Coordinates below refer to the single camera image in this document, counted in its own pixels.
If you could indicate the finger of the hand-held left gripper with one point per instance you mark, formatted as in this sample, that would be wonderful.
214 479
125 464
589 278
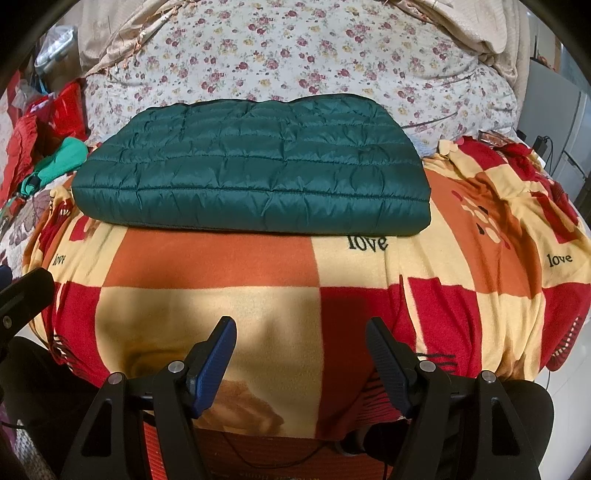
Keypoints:
27 295

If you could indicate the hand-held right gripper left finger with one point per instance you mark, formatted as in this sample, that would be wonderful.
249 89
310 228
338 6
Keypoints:
214 364

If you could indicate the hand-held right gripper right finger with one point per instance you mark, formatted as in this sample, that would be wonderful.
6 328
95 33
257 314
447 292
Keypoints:
390 364

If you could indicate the green puffer jacket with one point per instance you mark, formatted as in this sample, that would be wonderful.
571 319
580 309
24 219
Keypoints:
254 170

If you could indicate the purple leaf print quilt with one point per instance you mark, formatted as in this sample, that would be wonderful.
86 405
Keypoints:
27 226

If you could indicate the red orange checkered blanket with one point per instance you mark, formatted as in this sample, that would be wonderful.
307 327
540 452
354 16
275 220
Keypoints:
207 263

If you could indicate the green cloth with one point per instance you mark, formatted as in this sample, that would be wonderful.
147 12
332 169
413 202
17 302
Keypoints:
60 159

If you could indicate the red garment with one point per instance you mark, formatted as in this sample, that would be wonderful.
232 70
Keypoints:
21 147

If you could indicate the red plastic bag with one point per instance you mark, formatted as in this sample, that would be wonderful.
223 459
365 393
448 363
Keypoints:
64 106

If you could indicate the red patterned packet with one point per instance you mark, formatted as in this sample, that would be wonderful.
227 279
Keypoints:
494 138

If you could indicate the black charger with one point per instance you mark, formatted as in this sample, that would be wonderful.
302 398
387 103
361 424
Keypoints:
544 147

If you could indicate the beige ruffled bedspread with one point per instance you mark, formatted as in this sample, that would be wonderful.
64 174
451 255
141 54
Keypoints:
120 41

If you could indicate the white refrigerator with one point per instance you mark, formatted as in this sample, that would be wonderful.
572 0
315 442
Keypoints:
554 106

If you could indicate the floral bed sheet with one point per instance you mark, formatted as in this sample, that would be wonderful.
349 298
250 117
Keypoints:
300 55

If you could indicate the cream knit blanket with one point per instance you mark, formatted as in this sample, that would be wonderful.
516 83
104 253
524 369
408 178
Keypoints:
485 41

